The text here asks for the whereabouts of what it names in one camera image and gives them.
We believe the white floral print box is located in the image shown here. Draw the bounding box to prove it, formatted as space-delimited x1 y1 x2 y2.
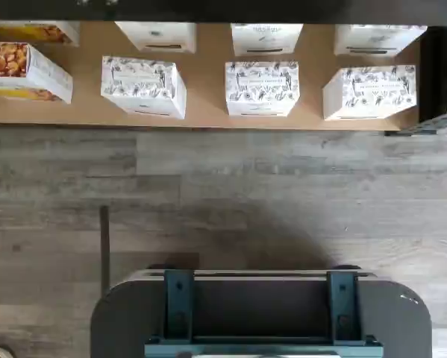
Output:
334 24 428 57
225 60 301 117
113 21 198 54
322 64 418 122
100 55 188 120
230 22 304 57

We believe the yellow white granola box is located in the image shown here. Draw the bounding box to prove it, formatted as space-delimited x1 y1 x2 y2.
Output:
0 40 74 104
0 21 81 48

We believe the brown lower shelf board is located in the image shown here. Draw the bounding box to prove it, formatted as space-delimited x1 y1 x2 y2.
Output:
0 21 422 131

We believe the dark thin floor bar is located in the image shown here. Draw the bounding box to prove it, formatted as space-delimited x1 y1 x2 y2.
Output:
99 205 110 299

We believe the gray robot base platform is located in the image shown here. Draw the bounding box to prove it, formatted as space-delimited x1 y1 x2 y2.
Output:
90 265 433 358

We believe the teal metal mount frame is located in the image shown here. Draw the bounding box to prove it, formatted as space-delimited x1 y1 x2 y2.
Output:
144 270 384 358

